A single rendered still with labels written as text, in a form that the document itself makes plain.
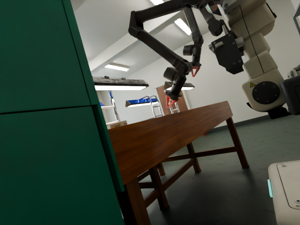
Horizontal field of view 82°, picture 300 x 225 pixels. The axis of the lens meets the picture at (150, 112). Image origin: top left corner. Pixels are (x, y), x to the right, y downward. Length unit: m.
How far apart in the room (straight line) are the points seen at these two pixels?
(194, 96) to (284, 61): 2.46
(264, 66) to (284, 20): 5.05
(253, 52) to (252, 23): 0.13
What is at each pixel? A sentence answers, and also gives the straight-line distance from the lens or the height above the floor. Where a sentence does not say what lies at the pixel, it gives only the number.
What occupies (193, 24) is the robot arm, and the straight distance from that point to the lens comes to 1.39.
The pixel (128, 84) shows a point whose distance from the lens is 1.19.
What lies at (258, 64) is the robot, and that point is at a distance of 0.95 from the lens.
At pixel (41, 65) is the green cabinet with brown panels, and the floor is 0.95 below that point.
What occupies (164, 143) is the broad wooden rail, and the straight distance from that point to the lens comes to 0.80.
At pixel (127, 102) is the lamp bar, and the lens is 2.00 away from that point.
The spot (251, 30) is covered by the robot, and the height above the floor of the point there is 1.02.
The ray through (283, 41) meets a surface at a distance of 5.84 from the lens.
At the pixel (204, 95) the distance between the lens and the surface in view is 5.82.
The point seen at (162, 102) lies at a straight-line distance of 6.30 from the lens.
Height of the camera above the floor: 0.73
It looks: 5 degrees up
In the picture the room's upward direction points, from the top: 17 degrees counter-clockwise
